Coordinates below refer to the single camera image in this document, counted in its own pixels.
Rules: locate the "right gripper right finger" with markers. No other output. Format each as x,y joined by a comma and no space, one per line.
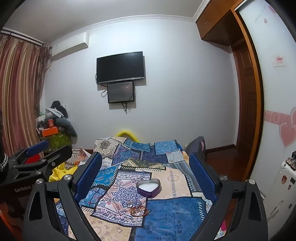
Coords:
249,220

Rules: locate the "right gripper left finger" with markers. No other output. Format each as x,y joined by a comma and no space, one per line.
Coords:
41,220

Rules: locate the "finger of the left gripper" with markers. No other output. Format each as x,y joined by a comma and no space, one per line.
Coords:
57,155
30,154

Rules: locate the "orange box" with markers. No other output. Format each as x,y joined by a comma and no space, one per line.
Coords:
49,131

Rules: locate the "yellow cloth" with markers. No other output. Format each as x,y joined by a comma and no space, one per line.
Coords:
62,170

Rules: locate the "pile of clothes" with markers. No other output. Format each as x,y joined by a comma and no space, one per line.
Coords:
57,116

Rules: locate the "white suitcase with stickers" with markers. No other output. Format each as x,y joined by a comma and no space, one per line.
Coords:
280,201

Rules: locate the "blue patchwork bed cover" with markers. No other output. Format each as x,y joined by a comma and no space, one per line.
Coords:
116,211

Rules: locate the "purple heart-shaped tin box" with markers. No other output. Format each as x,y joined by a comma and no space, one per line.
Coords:
149,188

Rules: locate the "red striped curtain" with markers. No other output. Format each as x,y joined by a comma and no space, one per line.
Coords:
23,68

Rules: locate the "dark purple pillow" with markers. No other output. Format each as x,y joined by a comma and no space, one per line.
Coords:
197,146

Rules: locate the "white air conditioner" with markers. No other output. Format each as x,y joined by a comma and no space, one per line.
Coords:
71,45

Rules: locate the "yellow curved bed rail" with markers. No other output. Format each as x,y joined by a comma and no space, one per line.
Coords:
128,134

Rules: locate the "pink heart wall sticker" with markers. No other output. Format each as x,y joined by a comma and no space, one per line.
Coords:
287,134

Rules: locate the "small black wall monitor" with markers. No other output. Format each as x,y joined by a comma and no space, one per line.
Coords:
120,92

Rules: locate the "black wall television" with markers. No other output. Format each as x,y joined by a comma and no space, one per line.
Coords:
120,67

